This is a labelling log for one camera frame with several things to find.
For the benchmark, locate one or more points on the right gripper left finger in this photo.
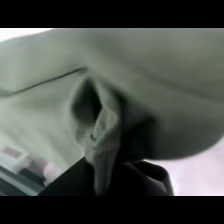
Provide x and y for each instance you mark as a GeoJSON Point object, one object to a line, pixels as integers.
{"type": "Point", "coordinates": [71, 181]}

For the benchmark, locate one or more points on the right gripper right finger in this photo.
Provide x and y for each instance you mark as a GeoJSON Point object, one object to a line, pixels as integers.
{"type": "Point", "coordinates": [143, 180]}

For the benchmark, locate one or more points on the olive green shirt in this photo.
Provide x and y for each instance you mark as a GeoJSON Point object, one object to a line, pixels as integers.
{"type": "Point", "coordinates": [150, 83]}

